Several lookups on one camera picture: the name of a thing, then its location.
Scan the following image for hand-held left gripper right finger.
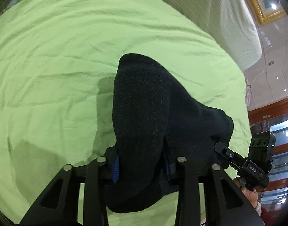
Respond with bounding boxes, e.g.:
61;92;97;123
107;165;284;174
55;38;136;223
164;144;267;226

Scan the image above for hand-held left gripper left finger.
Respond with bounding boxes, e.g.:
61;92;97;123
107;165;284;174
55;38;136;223
19;146;121;226

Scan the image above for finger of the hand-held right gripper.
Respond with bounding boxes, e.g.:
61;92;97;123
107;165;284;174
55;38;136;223
214;142;249;170

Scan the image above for dark navy pants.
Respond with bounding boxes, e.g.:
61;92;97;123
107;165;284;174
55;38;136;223
106;54;234;213

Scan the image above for person's right forearm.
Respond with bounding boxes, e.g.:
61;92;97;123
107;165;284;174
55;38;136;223
254;200;281;226

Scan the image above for person's right hand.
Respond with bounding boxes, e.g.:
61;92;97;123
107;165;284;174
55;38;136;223
233;178;261;213

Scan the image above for wooden glass display cabinet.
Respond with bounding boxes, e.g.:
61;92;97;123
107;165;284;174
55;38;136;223
247;96;288;205

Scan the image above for pale floral cloth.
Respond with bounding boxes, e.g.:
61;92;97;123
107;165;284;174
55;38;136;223
245;78;253;107

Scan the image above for light green bed sheet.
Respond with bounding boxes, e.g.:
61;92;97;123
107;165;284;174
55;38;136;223
0;0;251;226

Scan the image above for gold framed floral picture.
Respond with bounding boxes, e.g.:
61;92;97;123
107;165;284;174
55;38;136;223
238;0;286;25

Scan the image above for thin wall cable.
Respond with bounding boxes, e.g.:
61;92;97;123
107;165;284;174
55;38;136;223
248;28;275;95

